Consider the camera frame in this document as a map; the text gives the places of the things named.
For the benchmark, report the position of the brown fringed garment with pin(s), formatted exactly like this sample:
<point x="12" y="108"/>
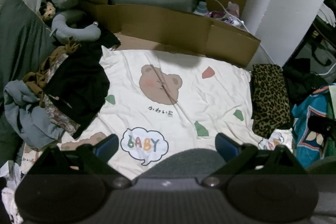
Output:
<point x="39" y="79"/>

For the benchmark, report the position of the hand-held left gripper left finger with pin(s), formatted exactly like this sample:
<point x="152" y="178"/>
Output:
<point x="106" y="146"/>

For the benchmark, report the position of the maroon patterned plastic bag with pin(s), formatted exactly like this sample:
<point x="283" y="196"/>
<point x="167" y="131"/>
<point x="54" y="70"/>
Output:
<point x="214" y="14"/>

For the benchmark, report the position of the small doll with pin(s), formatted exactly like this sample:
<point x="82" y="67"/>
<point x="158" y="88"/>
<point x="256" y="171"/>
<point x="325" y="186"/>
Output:
<point x="48" y="12"/>

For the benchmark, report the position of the dark green cushion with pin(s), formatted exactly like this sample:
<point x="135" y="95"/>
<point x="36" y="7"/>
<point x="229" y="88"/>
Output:
<point x="21" y="43"/>

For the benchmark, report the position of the teal printed bag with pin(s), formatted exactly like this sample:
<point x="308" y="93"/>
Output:
<point x="302" y="119"/>

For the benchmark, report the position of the white bear printed blanket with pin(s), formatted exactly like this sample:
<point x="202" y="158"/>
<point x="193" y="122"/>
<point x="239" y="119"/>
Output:
<point x="170" y="69"/>

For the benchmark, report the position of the plain black garment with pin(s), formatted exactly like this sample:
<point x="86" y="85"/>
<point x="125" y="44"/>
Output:
<point x="107" y="39"/>

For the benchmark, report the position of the white patterned cloth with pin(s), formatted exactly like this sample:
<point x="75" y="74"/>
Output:
<point x="9" y="195"/>

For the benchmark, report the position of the flat cardboard box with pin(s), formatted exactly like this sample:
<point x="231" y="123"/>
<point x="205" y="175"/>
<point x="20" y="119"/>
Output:
<point x="157" y="22"/>

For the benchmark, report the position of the black garment with floral lining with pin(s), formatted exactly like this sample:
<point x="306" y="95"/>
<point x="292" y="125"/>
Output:
<point x="78" y="87"/>

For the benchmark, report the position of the grey neck pillow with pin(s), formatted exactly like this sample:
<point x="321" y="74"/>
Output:
<point x="78" y="35"/>

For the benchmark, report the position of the leopard print garment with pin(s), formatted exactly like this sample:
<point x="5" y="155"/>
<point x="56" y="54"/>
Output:
<point x="270" y="98"/>

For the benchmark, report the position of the white foam board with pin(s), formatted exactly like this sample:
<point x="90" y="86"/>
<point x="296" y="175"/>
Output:
<point x="288" y="3"/>

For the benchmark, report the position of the blue-grey garment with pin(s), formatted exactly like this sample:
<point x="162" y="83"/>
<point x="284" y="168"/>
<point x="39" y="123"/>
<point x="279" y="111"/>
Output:
<point x="29" y="119"/>

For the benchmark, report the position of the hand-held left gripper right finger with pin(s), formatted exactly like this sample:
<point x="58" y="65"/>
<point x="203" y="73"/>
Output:
<point x="226" y="146"/>

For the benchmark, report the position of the black cloth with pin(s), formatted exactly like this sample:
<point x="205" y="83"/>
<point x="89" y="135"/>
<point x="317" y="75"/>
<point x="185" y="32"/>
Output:
<point x="302" y="79"/>

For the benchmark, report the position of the white packet with blue label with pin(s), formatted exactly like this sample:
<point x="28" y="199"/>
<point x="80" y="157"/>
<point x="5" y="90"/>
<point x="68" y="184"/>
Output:
<point x="228" y="19"/>

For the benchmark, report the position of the bottle with teal cap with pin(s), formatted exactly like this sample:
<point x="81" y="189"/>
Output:
<point x="201" y="7"/>

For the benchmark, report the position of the pink toy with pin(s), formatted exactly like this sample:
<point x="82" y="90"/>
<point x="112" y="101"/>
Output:
<point x="233" y="7"/>

